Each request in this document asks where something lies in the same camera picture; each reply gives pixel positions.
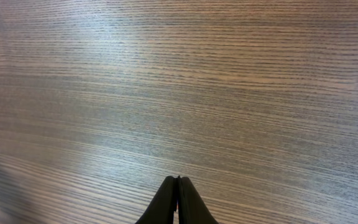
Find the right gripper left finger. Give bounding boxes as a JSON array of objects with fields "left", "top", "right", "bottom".
[{"left": 135, "top": 176, "right": 178, "bottom": 224}]

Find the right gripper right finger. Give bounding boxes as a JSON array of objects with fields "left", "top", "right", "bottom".
[{"left": 178, "top": 177, "right": 218, "bottom": 224}]

